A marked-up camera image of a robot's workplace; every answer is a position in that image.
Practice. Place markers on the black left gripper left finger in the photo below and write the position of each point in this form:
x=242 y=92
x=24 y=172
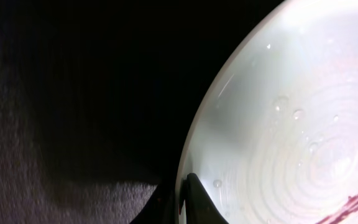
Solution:
x=159 y=209

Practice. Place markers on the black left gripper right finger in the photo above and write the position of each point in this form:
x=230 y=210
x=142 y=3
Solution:
x=197 y=204

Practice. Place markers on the mint plate with red stain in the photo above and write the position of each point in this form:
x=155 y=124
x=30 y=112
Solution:
x=275 y=139

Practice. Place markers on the round black tray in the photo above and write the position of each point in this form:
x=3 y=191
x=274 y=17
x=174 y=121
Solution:
x=97 y=97

